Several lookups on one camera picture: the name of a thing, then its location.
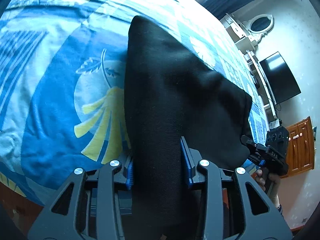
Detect black pants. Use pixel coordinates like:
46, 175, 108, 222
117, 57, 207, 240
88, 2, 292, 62
124, 16, 252, 226

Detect person's right hand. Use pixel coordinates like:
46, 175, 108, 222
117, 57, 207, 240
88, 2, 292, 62
255, 169, 281, 209

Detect brown wooden cabinet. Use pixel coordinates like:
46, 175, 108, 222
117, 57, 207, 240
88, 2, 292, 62
281, 116, 315, 178

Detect black flat television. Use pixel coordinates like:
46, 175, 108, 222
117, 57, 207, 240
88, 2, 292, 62
259, 52, 301, 105

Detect white tv shelf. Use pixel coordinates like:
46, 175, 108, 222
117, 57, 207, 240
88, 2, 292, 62
245, 50, 281, 129

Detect white dresser with oval mirror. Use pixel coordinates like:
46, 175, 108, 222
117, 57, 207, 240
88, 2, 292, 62
220, 14, 274, 54

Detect blue patterned bed sheet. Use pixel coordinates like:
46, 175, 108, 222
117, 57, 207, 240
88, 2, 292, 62
1, 0, 268, 206

